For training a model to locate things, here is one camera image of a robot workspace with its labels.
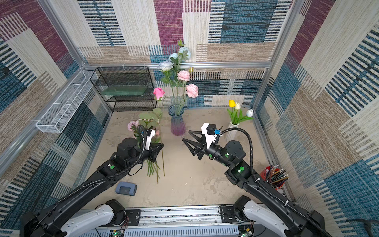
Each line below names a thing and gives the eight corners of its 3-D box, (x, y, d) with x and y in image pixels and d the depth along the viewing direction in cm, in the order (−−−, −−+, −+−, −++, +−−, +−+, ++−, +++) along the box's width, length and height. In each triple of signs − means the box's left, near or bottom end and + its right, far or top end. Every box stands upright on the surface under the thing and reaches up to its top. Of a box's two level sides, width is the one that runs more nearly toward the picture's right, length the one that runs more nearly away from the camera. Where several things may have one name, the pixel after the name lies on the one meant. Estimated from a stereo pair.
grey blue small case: (116, 195, 82) (113, 194, 80) (119, 183, 86) (117, 181, 84) (135, 195, 82) (134, 194, 80) (138, 183, 86) (136, 181, 84)
